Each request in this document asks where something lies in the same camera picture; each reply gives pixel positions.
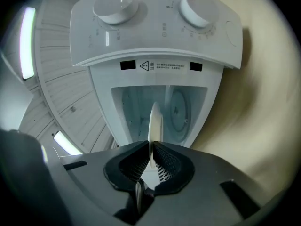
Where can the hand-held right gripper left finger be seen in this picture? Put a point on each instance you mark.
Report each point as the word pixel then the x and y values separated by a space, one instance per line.
pixel 117 173

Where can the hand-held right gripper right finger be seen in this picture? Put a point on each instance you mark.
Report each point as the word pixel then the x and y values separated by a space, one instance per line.
pixel 175 169

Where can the white microwave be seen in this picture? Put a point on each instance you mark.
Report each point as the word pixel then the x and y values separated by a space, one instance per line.
pixel 152 43

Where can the long ceiling light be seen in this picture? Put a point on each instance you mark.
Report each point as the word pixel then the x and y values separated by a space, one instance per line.
pixel 27 43
pixel 67 143

